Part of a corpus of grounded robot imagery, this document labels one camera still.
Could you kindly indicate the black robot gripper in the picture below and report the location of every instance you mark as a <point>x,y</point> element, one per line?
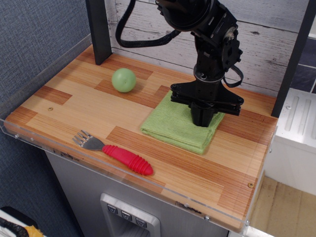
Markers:
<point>212,96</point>

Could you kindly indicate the green cloth napkin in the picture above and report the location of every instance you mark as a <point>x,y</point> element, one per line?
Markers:
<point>171,122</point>

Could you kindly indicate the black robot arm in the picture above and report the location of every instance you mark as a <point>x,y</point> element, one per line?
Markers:
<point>215,32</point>

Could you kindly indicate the light green ball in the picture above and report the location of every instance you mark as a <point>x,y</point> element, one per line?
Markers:
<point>123,80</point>

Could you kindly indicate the white ribbed appliance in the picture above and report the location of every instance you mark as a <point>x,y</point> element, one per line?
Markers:
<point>291,159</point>

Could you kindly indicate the grey cabinet with dispenser panel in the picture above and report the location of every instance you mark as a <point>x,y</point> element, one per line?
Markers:
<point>109,205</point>

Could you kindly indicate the yellow and black object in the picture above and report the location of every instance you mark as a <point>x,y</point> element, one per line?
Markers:
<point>14,223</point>

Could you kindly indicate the right dark metal post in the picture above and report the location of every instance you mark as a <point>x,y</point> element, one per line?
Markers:
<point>295,57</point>

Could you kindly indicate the dark metal post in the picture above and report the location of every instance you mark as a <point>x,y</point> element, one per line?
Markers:
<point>98,24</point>
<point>295,57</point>

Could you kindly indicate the red handled metal fork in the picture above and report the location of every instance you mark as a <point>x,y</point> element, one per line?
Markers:
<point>134,162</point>

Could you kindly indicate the left dark metal post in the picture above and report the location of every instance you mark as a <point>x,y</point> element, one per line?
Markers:
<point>98,24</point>

